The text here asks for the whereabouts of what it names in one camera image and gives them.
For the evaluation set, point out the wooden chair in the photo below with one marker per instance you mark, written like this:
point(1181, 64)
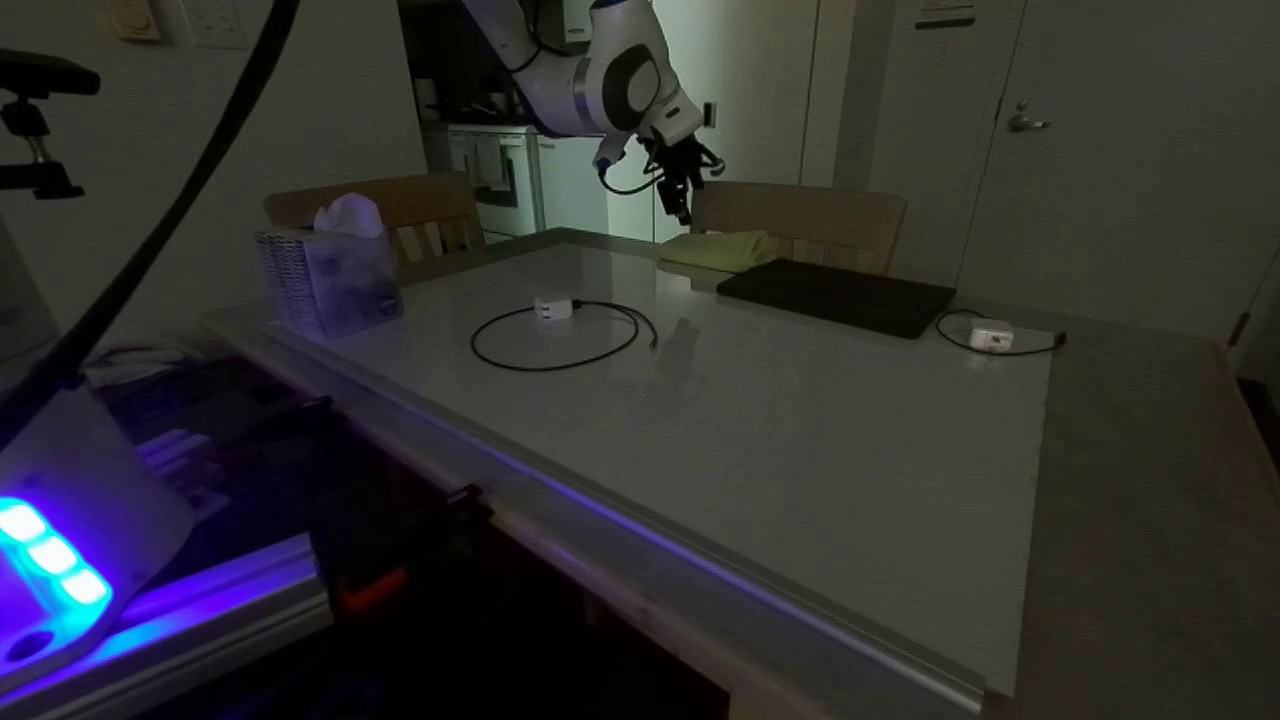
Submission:
point(814, 213)
point(427, 206)

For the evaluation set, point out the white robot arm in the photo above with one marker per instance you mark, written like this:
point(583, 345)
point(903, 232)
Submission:
point(587, 83)

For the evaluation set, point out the white tissue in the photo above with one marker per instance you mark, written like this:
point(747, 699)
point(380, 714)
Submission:
point(349, 219)

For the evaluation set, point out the white board table cover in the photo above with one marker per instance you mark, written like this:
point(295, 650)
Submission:
point(747, 454)

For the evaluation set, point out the yellow cloth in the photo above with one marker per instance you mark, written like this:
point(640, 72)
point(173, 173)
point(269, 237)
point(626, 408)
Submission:
point(720, 251)

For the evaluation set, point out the grey room door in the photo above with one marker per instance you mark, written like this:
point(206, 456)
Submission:
point(1147, 200)

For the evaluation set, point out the white door sign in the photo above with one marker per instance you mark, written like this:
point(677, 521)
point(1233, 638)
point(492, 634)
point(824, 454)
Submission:
point(945, 13)

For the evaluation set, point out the small white power adapter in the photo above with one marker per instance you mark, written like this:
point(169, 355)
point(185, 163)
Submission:
point(989, 337)

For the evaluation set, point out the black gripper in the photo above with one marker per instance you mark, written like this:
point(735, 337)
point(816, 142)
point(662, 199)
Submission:
point(680, 163)

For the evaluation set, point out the aluminium rail frame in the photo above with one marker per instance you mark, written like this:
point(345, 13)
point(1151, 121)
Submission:
point(200, 600)

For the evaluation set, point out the white closet door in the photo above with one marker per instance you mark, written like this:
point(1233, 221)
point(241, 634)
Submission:
point(774, 83)

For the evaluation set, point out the black camera on tripod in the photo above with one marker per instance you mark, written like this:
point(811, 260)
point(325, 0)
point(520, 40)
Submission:
point(42, 69)

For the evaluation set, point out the yellow wall note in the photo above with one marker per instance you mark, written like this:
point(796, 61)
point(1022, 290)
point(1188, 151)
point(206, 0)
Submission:
point(132, 17)

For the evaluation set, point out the robot base with purple lights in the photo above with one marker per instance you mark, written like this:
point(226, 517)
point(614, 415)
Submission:
point(81, 506)

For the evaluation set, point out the black flat mat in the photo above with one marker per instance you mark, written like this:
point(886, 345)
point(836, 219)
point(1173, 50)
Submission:
point(841, 296)

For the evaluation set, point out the red clamp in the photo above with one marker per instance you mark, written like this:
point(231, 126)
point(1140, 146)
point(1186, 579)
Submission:
point(375, 586)

